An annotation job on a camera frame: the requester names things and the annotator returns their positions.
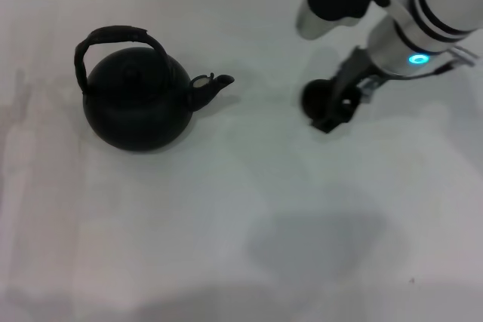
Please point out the dark green round teapot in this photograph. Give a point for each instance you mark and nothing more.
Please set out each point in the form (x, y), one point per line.
(136, 118)

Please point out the small dark brown teacup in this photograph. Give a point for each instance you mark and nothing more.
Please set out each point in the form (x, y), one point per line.
(315, 97)

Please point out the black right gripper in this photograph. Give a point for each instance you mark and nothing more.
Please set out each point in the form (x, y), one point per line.
(351, 73)

